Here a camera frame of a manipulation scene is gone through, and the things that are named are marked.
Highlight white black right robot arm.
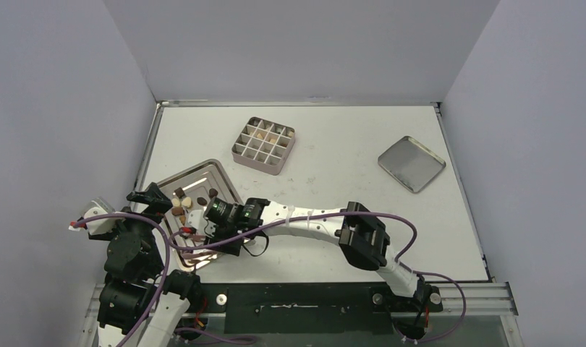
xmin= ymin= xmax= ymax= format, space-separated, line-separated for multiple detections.
xmin=203 ymin=197 xmax=425 ymax=309

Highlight dark brown square chocolate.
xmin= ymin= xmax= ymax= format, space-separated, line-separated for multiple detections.
xmin=171 ymin=207 xmax=185 ymax=216

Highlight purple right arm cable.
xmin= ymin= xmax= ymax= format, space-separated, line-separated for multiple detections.
xmin=167 ymin=210 xmax=468 ymax=344

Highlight large steel tray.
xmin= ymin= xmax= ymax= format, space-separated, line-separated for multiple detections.
xmin=158 ymin=160 xmax=241 ymax=246

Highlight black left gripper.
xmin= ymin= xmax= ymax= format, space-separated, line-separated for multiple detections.
xmin=91 ymin=181 xmax=172 ymax=273

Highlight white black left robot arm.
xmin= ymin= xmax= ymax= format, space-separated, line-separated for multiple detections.
xmin=97 ymin=183 xmax=207 ymax=346

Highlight dark round chocolate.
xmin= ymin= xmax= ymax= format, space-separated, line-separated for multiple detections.
xmin=208 ymin=188 xmax=218 ymax=199

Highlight black mounting base plate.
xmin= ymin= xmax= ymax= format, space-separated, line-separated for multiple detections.
xmin=203 ymin=282 xmax=443 ymax=334

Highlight aluminium rail frame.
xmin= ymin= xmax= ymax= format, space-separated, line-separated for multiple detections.
xmin=77 ymin=283 xmax=525 ymax=346

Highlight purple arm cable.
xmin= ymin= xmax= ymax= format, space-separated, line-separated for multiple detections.
xmin=72 ymin=213 xmax=258 ymax=347
xmin=167 ymin=210 xmax=468 ymax=344

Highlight small square metal lid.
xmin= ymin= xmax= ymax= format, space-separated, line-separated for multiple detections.
xmin=378 ymin=136 xmax=446 ymax=194

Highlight pink grid chocolate box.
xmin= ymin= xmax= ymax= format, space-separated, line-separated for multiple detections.
xmin=232 ymin=117 xmax=296 ymax=176

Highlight pink-tipped metal tweezers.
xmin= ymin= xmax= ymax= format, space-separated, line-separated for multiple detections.
xmin=179 ymin=234 xmax=207 ymax=261

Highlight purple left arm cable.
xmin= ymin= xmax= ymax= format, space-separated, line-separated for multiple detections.
xmin=72 ymin=213 xmax=258 ymax=347

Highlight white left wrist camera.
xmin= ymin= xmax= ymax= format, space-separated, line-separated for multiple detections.
xmin=68 ymin=197 xmax=116 ymax=236

